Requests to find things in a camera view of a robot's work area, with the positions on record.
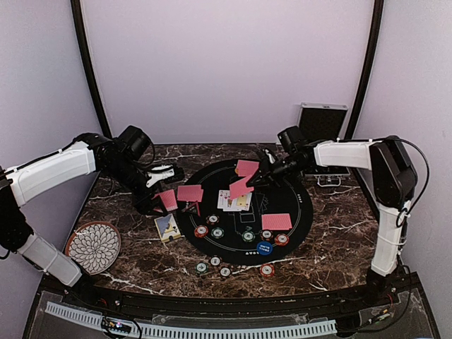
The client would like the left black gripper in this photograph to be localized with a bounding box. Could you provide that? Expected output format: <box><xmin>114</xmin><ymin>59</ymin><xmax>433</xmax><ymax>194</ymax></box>
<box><xmin>104</xmin><ymin>158</ymin><xmax>168</xmax><ymax>215</ymax></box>

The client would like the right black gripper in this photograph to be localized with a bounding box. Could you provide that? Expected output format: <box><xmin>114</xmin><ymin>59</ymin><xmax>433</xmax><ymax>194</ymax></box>
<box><xmin>246</xmin><ymin>155</ymin><xmax>306</xmax><ymax>189</ymax></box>

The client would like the red playing card deck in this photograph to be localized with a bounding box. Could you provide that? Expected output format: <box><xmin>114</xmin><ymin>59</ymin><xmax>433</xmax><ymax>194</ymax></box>
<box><xmin>155</xmin><ymin>189</ymin><xmax>178</xmax><ymax>212</ymax></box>

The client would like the triangular red dealer button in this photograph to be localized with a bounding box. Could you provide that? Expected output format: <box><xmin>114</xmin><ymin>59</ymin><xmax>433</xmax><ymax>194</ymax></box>
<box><xmin>182</xmin><ymin>201</ymin><xmax>201</xmax><ymax>217</ymax></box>

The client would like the red face-down board card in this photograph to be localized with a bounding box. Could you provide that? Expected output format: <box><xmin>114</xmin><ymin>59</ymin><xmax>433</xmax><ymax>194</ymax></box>
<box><xmin>230</xmin><ymin>174</ymin><xmax>254</xmax><ymax>199</ymax></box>

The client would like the two of diamonds card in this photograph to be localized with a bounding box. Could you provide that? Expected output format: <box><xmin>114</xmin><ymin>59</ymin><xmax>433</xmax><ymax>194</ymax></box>
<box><xmin>234</xmin><ymin>192</ymin><xmax>253</xmax><ymax>211</ymax></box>

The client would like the green poker chip stack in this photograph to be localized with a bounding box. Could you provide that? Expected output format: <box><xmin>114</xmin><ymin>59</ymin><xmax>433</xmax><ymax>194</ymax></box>
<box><xmin>195</xmin><ymin>262</ymin><xmax>208</xmax><ymax>274</ymax></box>

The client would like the blue small blind button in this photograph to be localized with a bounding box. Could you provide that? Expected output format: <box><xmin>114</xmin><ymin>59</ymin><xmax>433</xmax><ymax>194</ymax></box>
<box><xmin>256</xmin><ymin>241</ymin><xmax>273</xmax><ymax>256</ymax></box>

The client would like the red poker chip stack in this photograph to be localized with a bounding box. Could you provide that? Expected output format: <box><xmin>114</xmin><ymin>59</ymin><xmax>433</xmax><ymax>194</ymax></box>
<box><xmin>259</xmin><ymin>263</ymin><xmax>275</xmax><ymax>278</ymax></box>

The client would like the jack of hearts card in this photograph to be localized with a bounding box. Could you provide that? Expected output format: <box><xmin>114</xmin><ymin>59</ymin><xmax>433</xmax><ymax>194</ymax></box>
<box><xmin>222</xmin><ymin>198</ymin><xmax>239</xmax><ymax>212</ymax></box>

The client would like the three of diamonds card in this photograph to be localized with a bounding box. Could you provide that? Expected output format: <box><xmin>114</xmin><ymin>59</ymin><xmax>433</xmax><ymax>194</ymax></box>
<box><xmin>217</xmin><ymin>190</ymin><xmax>230</xmax><ymax>209</ymax></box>

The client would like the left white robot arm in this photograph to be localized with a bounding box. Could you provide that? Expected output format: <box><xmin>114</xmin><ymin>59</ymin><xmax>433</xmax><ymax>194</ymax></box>
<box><xmin>1</xmin><ymin>126</ymin><xmax>175</xmax><ymax>308</ymax></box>

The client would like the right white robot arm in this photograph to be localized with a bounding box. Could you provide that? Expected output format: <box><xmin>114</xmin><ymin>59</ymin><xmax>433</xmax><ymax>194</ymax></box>
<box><xmin>246</xmin><ymin>136</ymin><xmax>419</xmax><ymax>307</ymax></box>

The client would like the yellow playing card box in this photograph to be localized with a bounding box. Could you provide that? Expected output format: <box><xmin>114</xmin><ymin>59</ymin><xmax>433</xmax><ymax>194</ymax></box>
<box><xmin>154</xmin><ymin>214</ymin><xmax>182</xmax><ymax>243</ymax></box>

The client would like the aluminium poker chip case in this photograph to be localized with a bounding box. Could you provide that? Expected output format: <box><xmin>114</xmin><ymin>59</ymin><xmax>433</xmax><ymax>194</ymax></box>
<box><xmin>298</xmin><ymin>102</ymin><xmax>350</xmax><ymax>187</ymax></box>

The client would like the floral ceramic plate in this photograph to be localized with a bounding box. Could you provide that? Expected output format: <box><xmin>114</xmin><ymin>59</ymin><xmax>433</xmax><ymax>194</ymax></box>
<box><xmin>65</xmin><ymin>221</ymin><xmax>121</xmax><ymax>275</ymax></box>

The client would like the round black poker mat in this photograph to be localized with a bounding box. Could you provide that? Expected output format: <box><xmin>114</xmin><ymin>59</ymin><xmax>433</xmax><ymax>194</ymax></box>
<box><xmin>177</xmin><ymin>160</ymin><xmax>314</xmax><ymax>266</ymax></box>

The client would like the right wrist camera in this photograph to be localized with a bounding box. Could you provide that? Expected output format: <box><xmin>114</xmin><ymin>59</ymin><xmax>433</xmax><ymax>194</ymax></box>
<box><xmin>256</xmin><ymin>126</ymin><xmax>310</xmax><ymax>164</ymax></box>

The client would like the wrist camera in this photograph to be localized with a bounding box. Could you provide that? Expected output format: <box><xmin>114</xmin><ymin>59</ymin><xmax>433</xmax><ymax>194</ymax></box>
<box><xmin>146</xmin><ymin>165</ymin><xmax>185</xmax><ymax>188</ymax></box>
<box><xmin>256</xmin><ymin>126</ymin><xmax>310</xmax><ymax>164</ymax></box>

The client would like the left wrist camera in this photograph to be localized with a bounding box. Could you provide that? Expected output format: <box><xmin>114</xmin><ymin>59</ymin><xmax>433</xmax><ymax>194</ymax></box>
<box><xmin>146</xmin><ymin>165</ymin><xmax>185</xmax><ymax>188</ymax></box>

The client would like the white slotted cable duct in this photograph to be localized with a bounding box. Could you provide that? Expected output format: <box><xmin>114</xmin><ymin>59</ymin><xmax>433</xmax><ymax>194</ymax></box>
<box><xmin>44</xmin><ymin>302</ymin><xmax>337</xmax><ymax>338</ymax></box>

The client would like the right black frame post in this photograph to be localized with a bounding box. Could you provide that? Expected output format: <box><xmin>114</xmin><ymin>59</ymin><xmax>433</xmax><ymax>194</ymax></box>
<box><xmin>345</xmin><ymin>0</ymin><xmax>384</xmax><ymax>139</ymax></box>

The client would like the black frame post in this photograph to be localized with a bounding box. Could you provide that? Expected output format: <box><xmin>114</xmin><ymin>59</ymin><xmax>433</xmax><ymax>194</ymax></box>
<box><xmin>345</xmin><ymin>0</ymin><xmax>384</xmax><ymax>139</ymax></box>
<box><xmin>70</xmin><ymin>0</ymin><xmax>112</xmax><ymax>138</ymax></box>

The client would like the left black frame post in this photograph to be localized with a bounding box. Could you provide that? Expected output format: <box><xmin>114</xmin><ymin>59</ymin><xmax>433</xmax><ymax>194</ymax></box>
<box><xmin>70</xmin><ymin>0</ymin><xmax>112</xmax><ymax>138</ymax></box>

